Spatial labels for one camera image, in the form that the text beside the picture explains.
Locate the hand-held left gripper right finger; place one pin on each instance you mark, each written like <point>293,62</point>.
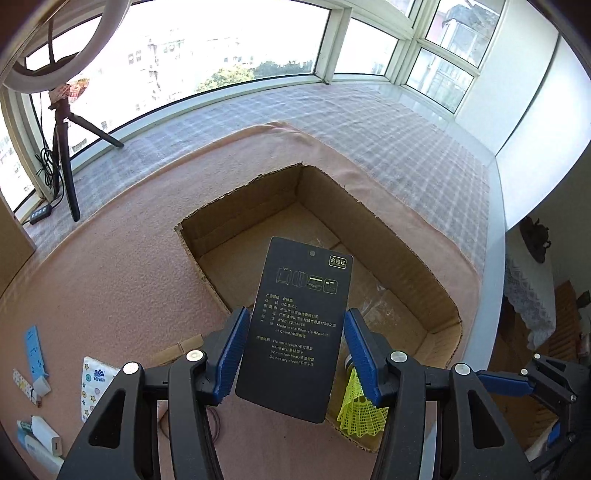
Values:
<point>364,357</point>

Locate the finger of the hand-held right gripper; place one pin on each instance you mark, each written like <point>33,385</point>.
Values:
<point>503,384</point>

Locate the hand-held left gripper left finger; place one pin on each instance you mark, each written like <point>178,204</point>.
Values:
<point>230,357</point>

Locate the black hang tag card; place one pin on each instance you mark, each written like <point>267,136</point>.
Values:
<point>295,323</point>

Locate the star-printed tissue pack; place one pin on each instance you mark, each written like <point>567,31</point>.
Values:
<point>94,387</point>

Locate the cardboard box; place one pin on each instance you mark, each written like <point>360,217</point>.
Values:
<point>258,221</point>

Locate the blue plastic strip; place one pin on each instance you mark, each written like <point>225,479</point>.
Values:
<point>34,350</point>

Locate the white power bank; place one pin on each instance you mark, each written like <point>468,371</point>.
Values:
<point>46,436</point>

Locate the white patterned strip box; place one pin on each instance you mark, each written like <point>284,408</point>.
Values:
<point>23,383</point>

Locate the green tube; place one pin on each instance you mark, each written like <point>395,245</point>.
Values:
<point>25,426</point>

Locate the white bottle with blue cap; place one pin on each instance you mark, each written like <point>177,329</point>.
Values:
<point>37,456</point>

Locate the small cardboard piece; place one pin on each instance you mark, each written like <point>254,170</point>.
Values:
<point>180,348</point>

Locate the yellow plastic shuttlecock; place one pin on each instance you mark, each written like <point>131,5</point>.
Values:
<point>358,415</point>

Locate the brown wooden furniture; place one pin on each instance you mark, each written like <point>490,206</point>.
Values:
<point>565,332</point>

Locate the white lace cloth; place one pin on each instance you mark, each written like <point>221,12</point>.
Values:
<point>526,295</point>

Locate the pink blanket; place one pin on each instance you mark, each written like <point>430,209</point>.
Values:
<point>115,277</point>

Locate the dark hanging ornament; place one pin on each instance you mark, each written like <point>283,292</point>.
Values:
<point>535,240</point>

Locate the grey plaid cloth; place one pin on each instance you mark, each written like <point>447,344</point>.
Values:
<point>392,138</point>

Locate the light wooden board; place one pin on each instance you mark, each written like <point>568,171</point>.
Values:
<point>14,249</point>

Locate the black tripod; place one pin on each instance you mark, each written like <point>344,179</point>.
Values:
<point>62,152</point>

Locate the red and white paper label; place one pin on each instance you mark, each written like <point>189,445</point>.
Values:
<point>69,92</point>

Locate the white window frame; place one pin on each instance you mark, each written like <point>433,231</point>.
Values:
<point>334,50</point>

